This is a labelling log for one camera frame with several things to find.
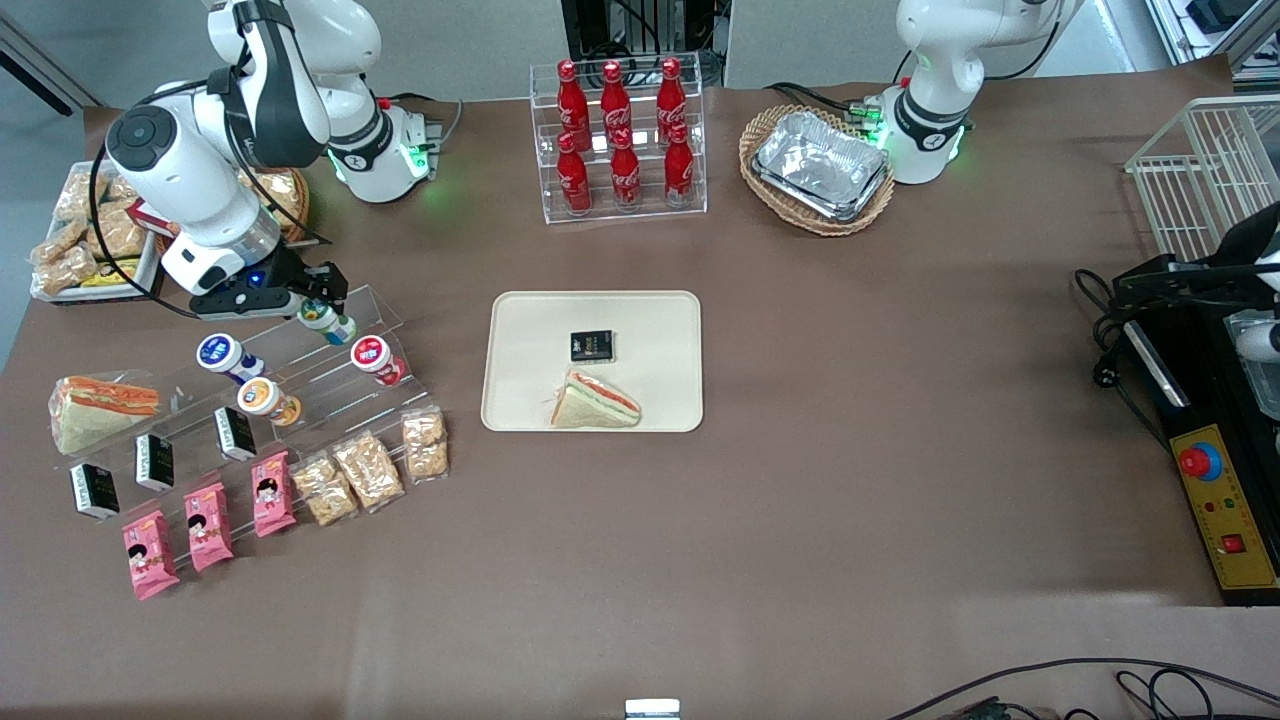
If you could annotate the wrapped triangle sandwich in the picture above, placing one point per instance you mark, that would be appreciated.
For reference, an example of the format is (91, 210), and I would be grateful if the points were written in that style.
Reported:
(595, 402)
(95, 415)

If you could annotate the red cola bottle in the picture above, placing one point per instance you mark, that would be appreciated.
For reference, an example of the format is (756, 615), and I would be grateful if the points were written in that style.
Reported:
(625, 178)
(614, 100)
(679, 172)
(574, 180)
(671, 98)
(569, 100)

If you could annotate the silver foil tray stack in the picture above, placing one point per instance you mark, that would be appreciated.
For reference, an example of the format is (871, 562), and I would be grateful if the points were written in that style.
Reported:
(820, 165)

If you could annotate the black equipment stand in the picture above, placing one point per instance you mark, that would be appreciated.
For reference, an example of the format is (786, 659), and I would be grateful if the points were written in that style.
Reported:
(600, 25)

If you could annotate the orange gum bottle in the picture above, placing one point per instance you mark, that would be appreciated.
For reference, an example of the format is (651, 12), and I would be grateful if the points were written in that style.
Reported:
(260, 397)

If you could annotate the large wicker basket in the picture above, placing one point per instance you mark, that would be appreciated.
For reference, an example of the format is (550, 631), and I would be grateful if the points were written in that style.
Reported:
(815, 225)

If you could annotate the small wicker basket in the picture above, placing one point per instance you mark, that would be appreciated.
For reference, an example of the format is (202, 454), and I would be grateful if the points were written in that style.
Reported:
(298, 210)

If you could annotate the clear acrylic bottle rack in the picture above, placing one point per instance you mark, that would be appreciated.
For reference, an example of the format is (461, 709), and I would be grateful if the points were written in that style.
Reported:
(650, 212)

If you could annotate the red gum bottle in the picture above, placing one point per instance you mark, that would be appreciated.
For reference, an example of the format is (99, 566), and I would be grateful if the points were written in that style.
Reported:
(372, 355)

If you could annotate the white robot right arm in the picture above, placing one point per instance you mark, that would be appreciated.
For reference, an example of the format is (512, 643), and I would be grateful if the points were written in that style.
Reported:
(170, 160)

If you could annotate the clear acrylic stepped stand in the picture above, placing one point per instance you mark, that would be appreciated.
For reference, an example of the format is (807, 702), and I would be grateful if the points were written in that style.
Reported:
(180, 400)

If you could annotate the wrapped bread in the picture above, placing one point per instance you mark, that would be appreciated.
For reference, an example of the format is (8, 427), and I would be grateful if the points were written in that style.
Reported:
(275, 195)

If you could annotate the blue gum bottle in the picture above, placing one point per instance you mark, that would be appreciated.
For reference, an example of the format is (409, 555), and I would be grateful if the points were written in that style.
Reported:
(220, 352)

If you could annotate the silver foil container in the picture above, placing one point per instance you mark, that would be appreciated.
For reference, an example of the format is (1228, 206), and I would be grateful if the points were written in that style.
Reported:
(1260, 380)

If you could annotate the small white box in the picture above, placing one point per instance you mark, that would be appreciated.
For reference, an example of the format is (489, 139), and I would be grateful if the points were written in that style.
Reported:
(652, 710)

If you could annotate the black sealing machine yellow panel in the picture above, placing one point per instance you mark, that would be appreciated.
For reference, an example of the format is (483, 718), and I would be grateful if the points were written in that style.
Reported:
(1215, 480)

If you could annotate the white snack tray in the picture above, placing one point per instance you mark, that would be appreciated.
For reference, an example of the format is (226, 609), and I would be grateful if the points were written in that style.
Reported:
(145, 280)

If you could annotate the aluminium frame shelf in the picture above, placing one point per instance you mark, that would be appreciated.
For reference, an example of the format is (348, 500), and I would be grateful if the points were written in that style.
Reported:
(1215, 15)

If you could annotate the clear cracker snack pack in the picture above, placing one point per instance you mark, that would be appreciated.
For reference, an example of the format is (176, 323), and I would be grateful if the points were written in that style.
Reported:
(368, 470)
(68, 272)
(425, 445)
(120, 232)
(325, 492)
(55, 243)
(78, 195)

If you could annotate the black tissue pack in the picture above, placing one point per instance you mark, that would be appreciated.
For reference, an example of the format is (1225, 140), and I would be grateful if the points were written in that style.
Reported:
(95, 490)
(236, 433)
(592, 346)
(155, 462)

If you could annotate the green gum bottle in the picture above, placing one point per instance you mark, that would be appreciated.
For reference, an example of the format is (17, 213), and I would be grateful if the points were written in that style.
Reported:
(335, 325)

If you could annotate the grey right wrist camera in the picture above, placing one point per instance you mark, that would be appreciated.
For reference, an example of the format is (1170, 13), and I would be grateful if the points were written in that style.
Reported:
(240, 305)

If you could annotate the red snack pack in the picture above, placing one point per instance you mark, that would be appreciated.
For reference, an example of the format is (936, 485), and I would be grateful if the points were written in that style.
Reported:
(150, 215)

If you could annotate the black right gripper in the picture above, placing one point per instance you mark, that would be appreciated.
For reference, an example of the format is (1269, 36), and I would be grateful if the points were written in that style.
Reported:
(291, 271)

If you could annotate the cream plastic tray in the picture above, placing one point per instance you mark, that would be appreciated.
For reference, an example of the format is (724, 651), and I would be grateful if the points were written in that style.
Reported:
(530, 360)

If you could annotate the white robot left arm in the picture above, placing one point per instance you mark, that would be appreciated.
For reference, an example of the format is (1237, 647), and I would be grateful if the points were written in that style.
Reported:
(930, 100)

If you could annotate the pink snack pack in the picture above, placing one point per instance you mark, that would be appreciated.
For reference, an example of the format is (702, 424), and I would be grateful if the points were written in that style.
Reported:
(150, 555)
(273, 495)
(209, 527)

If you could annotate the yellow snack pack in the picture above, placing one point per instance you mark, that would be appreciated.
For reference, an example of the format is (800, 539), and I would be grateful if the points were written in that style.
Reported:
(110, 275)

